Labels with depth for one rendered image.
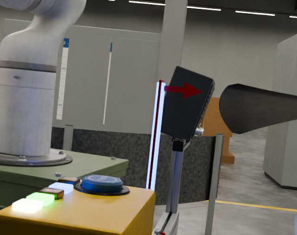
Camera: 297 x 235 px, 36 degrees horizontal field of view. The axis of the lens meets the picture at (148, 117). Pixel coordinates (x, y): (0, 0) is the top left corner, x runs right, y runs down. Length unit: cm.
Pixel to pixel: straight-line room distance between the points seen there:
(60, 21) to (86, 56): 582
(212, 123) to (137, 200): 836
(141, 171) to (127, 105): 423
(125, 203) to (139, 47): 633
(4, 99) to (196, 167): 192
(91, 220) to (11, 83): 63
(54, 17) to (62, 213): 69
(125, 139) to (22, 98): 155
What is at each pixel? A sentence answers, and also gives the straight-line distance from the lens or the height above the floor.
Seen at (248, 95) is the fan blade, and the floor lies 118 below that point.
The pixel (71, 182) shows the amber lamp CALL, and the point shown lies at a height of 108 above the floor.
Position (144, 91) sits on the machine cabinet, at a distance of 668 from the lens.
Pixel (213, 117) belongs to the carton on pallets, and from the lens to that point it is 876.
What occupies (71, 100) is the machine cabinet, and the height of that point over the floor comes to 95.
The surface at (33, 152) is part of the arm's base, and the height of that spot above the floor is 103.
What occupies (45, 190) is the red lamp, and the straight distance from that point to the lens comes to 41.
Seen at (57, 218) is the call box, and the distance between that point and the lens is 35.
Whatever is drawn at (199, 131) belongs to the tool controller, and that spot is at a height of 108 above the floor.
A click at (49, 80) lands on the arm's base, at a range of 96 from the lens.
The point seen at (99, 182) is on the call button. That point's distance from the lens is 44.
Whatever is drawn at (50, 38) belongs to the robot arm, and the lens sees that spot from 96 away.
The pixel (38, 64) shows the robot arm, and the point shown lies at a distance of 94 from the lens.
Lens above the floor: 117
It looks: 3 degrees down
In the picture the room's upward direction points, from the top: 6 degrees clockwise
